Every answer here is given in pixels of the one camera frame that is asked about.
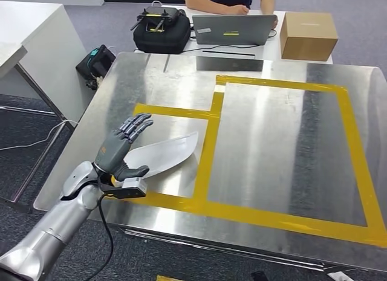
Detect black bag teal trim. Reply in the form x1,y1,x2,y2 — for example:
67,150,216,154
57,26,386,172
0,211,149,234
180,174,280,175
76,44,116,91

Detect white panel desk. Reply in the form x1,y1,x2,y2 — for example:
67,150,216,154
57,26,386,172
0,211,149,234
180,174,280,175
0,1,98,126

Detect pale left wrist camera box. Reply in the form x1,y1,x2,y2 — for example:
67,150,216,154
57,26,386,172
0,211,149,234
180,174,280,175
120,176,148,193

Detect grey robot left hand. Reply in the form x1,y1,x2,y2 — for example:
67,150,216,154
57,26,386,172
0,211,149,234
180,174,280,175
94,112,153,182

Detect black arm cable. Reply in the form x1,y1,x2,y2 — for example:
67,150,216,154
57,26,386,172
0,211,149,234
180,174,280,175
85,193,114,281

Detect brown cardboard box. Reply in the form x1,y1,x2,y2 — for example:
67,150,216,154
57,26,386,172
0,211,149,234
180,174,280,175
280,11,339,62

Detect white floor cable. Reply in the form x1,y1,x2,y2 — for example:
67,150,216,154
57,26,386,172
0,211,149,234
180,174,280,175
0,118,80,152

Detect grey laptop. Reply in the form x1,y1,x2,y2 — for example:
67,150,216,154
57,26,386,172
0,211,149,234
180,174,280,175
192,14,278,46

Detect stainless steel workbench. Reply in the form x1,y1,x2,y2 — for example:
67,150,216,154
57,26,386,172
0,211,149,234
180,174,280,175
33,51,387,274

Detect black camera bracket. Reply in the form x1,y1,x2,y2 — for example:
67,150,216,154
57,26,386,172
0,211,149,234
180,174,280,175
98,182,148,200

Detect black remote controller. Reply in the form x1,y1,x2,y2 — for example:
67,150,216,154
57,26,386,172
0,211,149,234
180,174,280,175
131,6,187,34

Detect black carry case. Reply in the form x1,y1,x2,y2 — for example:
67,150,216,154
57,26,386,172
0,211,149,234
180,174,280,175
133,15,192,55

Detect white curved plastic panel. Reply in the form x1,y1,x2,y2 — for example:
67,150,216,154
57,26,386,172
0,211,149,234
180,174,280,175
122,131,199,180

